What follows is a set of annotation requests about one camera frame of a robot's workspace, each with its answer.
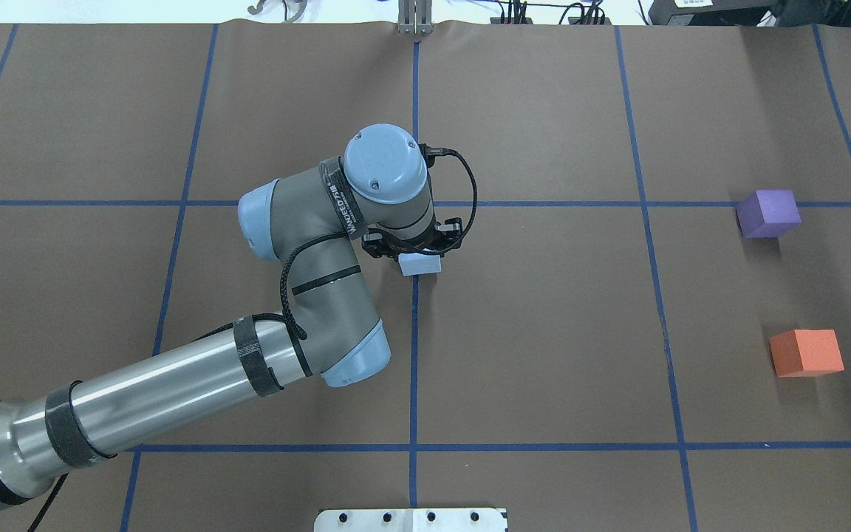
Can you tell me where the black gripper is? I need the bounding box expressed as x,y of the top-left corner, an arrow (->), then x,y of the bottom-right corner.
377,222 -> 445,259

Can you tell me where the light blue foam block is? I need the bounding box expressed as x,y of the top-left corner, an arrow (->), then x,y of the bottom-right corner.
397,253 -> 442,277

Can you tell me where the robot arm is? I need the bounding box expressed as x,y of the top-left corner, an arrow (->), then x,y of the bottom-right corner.
0,123 -> 471,511

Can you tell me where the purple foam block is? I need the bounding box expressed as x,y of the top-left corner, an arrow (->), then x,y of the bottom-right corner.
736,189 -> 802,239

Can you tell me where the orange foam block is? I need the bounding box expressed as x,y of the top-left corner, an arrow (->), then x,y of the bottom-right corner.
768,329 -> 844,378

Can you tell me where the aluminium frame post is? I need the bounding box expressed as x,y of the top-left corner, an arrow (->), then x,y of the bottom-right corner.
397,0 -> 434,35

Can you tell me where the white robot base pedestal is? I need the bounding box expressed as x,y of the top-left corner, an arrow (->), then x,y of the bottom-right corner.
313,508 -> 509,531

